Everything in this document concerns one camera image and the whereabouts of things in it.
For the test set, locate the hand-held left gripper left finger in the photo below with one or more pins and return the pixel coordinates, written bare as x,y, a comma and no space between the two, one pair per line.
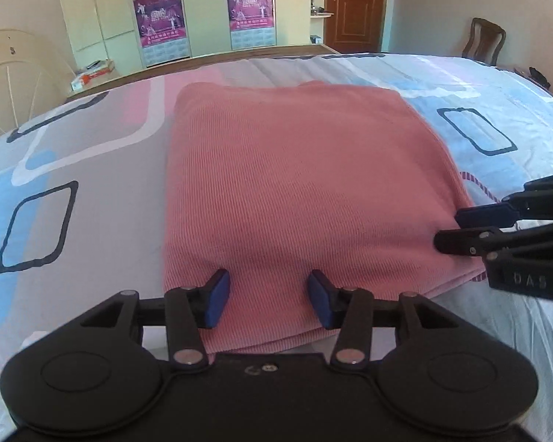
217,299

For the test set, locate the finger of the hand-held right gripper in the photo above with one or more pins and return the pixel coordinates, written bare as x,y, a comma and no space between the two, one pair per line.
486,215
461,241

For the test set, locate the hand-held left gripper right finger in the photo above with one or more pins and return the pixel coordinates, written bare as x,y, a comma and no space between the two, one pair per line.
320,299

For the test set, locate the pink towel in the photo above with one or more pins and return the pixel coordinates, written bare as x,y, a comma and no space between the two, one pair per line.
295,170

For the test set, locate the small black object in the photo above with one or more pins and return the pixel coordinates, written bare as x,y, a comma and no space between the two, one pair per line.
538,77

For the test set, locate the brown wooden chair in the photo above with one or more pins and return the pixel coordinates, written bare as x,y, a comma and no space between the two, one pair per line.
484,41

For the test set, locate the patterned bed sheet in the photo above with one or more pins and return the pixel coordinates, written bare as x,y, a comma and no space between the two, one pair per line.
87,147

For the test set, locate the brown wooden door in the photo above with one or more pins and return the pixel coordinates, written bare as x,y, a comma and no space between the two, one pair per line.
355,7

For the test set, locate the orange white box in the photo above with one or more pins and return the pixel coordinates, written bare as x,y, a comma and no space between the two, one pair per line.
92,74

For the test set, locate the cream wardrobe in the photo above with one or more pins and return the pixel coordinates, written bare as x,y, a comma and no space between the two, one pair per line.
202,9

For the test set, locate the wooden bed frame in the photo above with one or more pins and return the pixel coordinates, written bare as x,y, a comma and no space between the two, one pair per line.
221,57

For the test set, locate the cream wall shelf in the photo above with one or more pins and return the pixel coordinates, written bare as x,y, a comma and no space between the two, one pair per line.
318,16

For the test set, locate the purple wall poster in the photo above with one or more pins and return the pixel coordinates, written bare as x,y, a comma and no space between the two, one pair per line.
161,23
252,14

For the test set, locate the white fan-shaped frame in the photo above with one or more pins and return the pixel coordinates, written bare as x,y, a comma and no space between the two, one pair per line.
23,83

